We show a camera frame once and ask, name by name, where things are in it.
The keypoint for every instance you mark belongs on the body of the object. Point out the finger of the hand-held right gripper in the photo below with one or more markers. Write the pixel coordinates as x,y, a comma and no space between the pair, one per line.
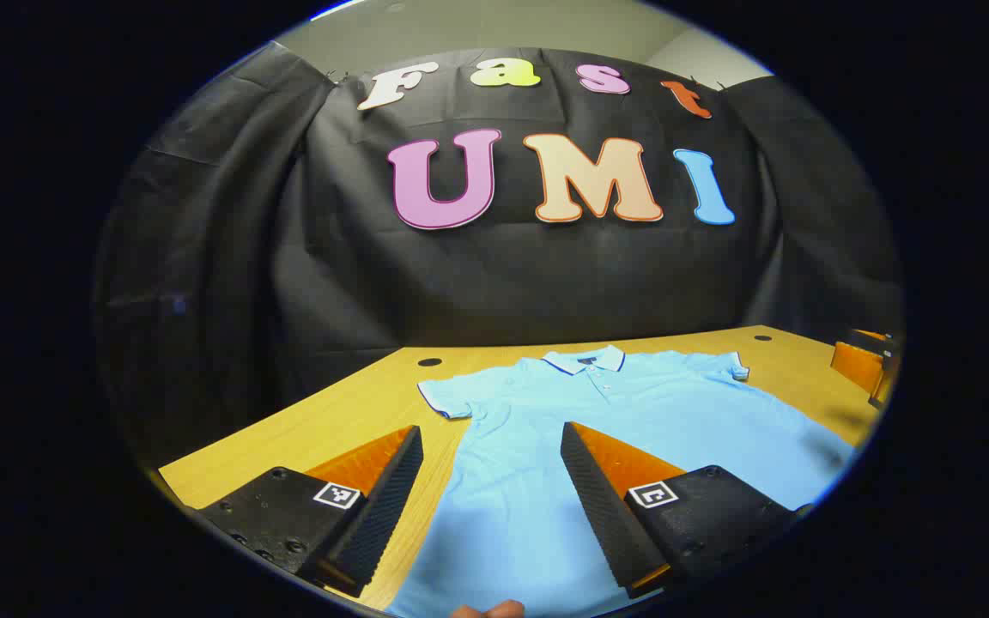
855,365

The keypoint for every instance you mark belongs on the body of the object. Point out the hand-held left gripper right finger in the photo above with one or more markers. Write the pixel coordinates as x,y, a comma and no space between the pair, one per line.
606,524

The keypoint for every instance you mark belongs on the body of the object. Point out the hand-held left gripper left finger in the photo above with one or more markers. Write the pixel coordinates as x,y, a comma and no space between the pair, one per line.
383,515

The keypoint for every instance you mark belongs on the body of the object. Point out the black backdrop cloth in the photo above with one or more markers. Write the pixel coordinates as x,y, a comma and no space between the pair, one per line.
503,283

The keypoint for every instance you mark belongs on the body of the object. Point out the light blue T-shirt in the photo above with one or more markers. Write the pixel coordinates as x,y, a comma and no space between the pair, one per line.
675,412

